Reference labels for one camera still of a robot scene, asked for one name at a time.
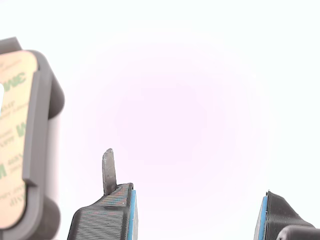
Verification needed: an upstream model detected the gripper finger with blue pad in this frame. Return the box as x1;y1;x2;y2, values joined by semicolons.
253;189;316;240

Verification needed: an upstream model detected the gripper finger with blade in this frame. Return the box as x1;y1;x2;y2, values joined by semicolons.
66;147;139;240

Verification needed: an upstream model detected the grey fixture with cylinder legs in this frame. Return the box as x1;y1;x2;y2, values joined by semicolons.
0;36;66;240

